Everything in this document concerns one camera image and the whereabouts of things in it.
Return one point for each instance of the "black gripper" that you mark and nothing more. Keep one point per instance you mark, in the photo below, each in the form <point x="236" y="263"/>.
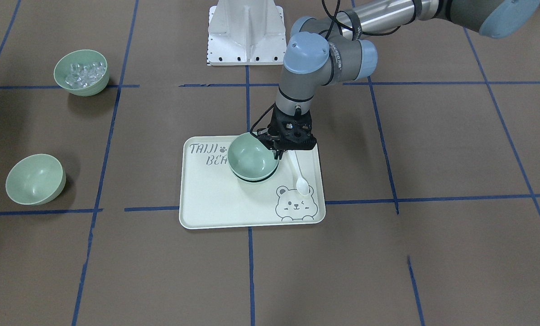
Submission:
<point x="279" y="123"/>

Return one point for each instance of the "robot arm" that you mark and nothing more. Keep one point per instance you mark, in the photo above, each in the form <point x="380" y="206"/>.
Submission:
<point x="323" y="52"/>

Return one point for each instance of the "green bowl on tray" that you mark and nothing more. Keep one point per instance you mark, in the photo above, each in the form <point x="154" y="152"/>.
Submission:
<point x="254" y="179"/>

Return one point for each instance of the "white plastic spoon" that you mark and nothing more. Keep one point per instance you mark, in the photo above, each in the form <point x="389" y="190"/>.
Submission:
<point x="301" y="183"/>

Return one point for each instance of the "cream bear serving tray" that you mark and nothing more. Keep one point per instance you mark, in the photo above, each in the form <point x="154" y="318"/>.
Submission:
<point x="213" y="197"/>

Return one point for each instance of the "green bowl with ice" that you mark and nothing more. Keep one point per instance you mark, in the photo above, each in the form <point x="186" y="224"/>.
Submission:
<point x="85" y="55"/>

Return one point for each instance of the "clear ice cubes pile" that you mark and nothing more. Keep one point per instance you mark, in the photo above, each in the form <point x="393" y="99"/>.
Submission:
<point x="84" y="74"/>

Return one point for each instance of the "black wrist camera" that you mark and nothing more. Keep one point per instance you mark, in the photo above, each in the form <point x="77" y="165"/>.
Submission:
<point x="298" y="137"/>

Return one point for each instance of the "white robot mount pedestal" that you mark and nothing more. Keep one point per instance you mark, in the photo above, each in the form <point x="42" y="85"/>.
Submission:
<point x="246" y="32"/>

